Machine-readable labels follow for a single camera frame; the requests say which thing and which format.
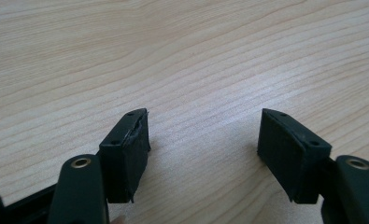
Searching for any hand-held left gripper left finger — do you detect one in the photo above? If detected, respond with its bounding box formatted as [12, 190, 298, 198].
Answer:
[98, 107, 151, 204]

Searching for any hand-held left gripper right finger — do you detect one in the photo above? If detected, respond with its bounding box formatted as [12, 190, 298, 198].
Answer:
[256, 107, 333, 205]

